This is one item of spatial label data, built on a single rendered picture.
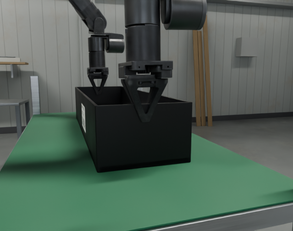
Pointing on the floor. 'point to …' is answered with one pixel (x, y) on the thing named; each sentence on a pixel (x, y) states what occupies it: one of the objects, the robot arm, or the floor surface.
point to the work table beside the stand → (15, 110)
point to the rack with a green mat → (133, 187)
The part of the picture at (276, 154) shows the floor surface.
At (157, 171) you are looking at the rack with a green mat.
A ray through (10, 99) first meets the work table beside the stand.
